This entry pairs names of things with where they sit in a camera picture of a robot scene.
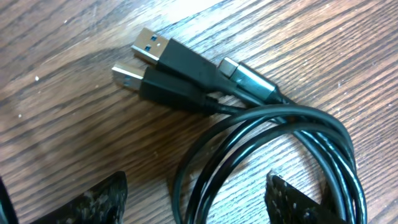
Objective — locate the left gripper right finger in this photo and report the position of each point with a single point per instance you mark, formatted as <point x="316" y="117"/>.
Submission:
<point x="287" y="205"/>

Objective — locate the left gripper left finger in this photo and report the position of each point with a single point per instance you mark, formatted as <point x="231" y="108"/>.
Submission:
<point x="104" y="203"/>

